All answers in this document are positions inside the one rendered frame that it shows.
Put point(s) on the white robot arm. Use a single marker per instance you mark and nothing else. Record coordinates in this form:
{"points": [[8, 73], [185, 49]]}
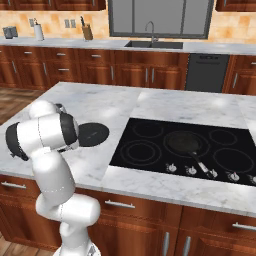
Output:
{"points": [[50, 173]]}

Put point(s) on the black glass hob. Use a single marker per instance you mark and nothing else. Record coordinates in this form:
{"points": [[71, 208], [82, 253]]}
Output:
{"points": [[143, 153]]}

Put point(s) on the black round pan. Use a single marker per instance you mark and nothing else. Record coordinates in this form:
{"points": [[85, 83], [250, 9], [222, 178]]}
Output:
{"points": [[95, 134]]}

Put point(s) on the brown wooden base cupboards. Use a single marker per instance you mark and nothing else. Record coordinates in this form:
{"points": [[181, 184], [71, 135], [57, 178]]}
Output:
{"points": [[130, 71], [245, 75]]}

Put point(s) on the silver hob knob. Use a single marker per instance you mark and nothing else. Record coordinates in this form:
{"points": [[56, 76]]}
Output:
{"points": [[252, 179], [191, 170], [171, 167], [213, 173], [232, 176]]}

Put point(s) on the brown wooden drawer front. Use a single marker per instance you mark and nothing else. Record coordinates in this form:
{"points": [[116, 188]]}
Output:
{"points": [[213, 220], [146, 210], [20, 191]]}

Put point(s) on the dark sink basin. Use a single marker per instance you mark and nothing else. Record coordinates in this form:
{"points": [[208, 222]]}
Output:
{"points": [[153, 44]]}

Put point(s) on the dark grey dishwasher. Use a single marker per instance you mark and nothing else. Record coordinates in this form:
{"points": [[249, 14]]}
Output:
{"points": [[206, 73]]}

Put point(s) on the silver curved tap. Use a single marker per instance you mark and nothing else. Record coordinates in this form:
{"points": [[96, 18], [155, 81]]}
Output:
{"points": [[152, 31]]}

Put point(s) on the wooden knife block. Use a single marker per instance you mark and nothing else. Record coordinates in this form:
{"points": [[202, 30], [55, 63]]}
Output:
{"points": [[87, 32]]}

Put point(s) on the brown wooden cupboard door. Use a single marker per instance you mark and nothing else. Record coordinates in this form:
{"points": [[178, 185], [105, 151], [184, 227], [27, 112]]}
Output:
{"points": [[220, 245], [20, 223], [133, 238]]}

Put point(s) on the grey framed window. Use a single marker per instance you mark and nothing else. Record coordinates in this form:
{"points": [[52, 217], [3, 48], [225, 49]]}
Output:
{"points": [[160, 16]]}

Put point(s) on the grey toaster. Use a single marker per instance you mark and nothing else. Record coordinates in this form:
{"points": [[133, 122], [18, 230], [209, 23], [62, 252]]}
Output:
{"points": [[10, 32]]}

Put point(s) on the grey wall outlet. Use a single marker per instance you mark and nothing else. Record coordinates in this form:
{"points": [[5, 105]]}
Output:
{"points": [[67, 23], [31, 22], [73, 23]]}

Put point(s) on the brown wooden wall cupboards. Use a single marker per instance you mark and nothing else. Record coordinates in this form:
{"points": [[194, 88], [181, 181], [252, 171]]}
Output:
{"points": [[236, 4], [53, 4]]}

